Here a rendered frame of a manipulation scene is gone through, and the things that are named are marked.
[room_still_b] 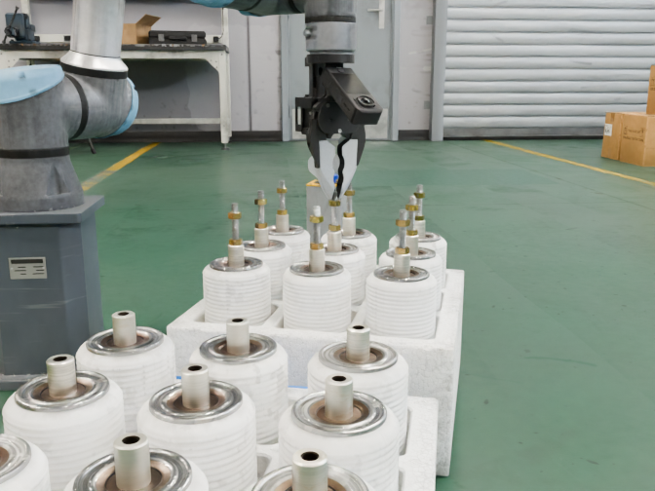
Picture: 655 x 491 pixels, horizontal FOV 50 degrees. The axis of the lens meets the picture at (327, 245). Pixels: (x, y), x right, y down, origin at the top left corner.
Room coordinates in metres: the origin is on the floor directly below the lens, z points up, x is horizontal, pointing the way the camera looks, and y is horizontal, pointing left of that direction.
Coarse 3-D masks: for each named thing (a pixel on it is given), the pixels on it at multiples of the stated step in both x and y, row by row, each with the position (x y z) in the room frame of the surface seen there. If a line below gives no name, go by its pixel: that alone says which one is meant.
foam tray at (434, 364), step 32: (448, 288) 1.09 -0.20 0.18; (192, 320) 0.94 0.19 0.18; (352, 320) 0.98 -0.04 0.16; (448, 320) 0.94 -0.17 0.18; (192, 352) 0.90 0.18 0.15; (288, 352) 0.87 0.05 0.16; (416, 352) 0.84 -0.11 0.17; (448, 352) 0.83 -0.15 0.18; (288, 384) 0.87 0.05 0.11; (416, 384) 0.84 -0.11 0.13; (448, 384) 0.83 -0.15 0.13; (448, 416) 0.83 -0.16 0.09; (448, 448) 0.83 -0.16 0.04
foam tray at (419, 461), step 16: (416, 400) 0.68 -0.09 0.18; (432, 400) 0.68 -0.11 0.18; (416, 416) 0.64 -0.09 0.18; (432, 416) 0.64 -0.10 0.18; (416, 432) 0.61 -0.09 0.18; (432, 432) 0.61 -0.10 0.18; (256, 448) 0.58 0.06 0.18; (272, 448) 0.58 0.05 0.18; (416, 448) 0.58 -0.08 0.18; (432, 448) 0.58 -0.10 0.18; (256, 464) 0.57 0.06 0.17; (272, 464) 0.56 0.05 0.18; (400, 464) 0.56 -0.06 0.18; (416, 464) 0.56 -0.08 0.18; (432, 464) 0.56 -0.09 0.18; (400, 480) 0.55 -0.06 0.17; (416, 480) 0.53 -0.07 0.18; (432, 480) 0.53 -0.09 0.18
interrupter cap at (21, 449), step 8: (0, 440) 0.46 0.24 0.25; (8, 440) 0.46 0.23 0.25; (16, 440) 0.46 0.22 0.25; (24, 440) 0.46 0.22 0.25; (0, 448) 0.45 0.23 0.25; (8, 448) 0.45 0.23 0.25; (16, 448) 0.45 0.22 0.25; (24, 448) 0.45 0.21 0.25; (0, 456) 0.44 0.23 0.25; (8, 456) 0.44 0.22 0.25; (16, 456) 0.44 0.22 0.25; (24, 456) 0.44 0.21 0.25; (0, 464) 0.43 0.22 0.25; (8, 464) 0.43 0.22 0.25; (16, 464) 0.43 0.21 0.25; (24, 464) 0.43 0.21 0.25; (0, 472) 0.42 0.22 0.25; (8, 472) 0.42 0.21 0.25; (16, 472) 0.42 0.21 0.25; (0, 480) 0.41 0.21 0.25
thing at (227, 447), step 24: (144, 408) 0.52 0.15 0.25; (240, 408) 0.52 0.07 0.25; (144, 432) 0.50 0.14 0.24; (168, 432) 0.49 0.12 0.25; (192, 432) 0.49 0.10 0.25; (216, 432) 0.49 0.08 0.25; (240, 432) 0.50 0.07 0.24; (192, 456) 0.48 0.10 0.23; (216, 456) 0.49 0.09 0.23; (240, 456) 0.50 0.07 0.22; (216, 480) 0.49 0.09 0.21; (240, 480) 0.50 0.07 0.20
